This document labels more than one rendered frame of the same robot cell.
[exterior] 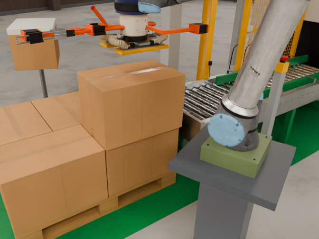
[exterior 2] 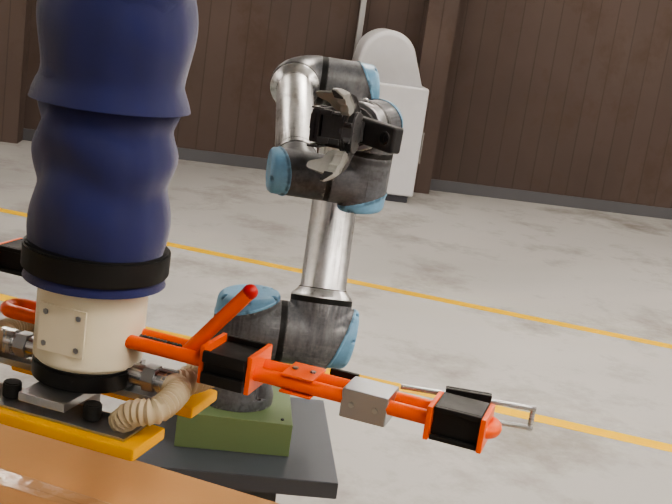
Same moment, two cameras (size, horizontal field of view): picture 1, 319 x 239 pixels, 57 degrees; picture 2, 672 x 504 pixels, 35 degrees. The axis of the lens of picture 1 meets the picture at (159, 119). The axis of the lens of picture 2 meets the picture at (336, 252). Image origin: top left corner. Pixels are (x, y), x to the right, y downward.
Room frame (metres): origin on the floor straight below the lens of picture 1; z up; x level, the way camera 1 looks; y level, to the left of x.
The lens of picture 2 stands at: (2.50, 1.66, 1.79)
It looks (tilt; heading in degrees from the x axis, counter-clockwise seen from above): 13 degrees down; 233
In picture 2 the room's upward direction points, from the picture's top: 8 degrees clockwise
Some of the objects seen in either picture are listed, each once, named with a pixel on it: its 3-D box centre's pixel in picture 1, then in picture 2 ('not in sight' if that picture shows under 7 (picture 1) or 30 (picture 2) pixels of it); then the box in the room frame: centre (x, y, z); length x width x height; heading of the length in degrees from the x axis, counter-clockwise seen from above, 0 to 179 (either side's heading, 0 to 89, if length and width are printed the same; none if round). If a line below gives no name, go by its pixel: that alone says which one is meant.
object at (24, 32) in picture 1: (31, 35); (459, 421); (1.50, 0.66, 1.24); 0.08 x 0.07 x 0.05; 127
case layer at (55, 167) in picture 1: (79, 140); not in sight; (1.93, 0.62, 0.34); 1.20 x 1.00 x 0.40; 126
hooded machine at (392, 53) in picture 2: not in sight; (381, 113); (-3.94, -6.54, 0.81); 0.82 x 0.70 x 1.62; 150
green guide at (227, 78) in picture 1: (264, 67); not in sight; (3.20, -1.17, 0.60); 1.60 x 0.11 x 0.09; 126
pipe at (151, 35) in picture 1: (134, 36); (86, 365); (1.85, 0.18, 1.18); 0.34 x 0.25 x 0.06; 127
